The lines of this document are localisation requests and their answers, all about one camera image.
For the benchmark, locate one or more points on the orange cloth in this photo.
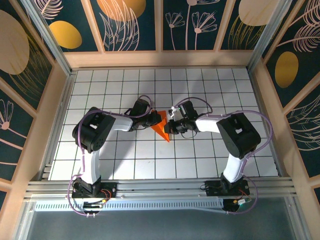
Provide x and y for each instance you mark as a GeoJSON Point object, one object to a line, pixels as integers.
{"type": "Point", "coordinates": [160, 128]}

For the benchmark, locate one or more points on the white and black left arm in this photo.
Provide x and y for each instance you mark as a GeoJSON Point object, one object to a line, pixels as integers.
{"type": "Point", "coordinates": [93, 165]}

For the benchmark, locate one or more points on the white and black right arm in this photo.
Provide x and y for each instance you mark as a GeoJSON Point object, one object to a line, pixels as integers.
{"type": "Point", "coordinates": [235, 167]}

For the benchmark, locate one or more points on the dark panel with flower outlines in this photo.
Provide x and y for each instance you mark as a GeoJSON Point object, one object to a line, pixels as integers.
{"type": "Point", "coordinates": [190, 25]}

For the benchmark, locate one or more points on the dark panel with leaf outlines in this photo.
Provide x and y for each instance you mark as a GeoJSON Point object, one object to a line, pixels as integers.
{"type": "Point", "coordinates": [120, 25]}

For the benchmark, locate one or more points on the dark panel with leaf lines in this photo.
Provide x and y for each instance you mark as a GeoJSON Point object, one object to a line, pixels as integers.
{"type": "Point", "coordinates": [305, 135]}

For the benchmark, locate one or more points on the dark panel with yellow oval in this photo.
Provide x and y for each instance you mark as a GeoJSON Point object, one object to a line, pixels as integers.
{"type": "Point", "coordinates": [75, 15]}

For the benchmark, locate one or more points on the dark panel with single flower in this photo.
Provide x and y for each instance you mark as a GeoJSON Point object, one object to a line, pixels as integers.
{"type": "Point", "coordinates": [12, 140]}

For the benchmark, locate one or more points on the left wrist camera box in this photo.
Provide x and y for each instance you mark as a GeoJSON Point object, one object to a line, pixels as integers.
{"type": "Point", "coordinates": [141, 108]}

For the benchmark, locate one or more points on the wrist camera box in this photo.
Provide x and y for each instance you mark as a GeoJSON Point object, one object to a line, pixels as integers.
{"type": "Point", "coordinates": [188, 108]}
{"type": "Point", "coordinates": [141, 108]}

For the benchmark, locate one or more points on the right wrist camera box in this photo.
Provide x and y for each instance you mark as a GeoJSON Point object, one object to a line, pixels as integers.
{"type": "Point", "coordinates": [188, 108]}

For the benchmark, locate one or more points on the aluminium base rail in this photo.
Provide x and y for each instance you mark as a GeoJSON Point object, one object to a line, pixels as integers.
{"type": "Point", "coordinates": [160, 187]}

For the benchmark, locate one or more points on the aluminium side rail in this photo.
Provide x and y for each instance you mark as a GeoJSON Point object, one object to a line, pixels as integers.
{"type": "Point", "coordinates": [65, 100]}
{"type": "Point", "coordinates": [259, 100]}

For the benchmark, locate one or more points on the aluminium corner post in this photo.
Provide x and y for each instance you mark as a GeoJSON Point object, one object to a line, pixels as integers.
{"type": "Point", "coordinates": [267, 37]}
{"type": "Point", "coordinates": [51, 42]}

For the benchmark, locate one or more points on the feather and oval wall panel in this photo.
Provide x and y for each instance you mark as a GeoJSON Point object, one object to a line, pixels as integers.
{"type": "Point", "coordinates": [300, 50]}

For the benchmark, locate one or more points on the large cream circle wall panel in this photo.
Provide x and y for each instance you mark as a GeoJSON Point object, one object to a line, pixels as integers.
{"type": "Point", "coordinates": [20, 50]}

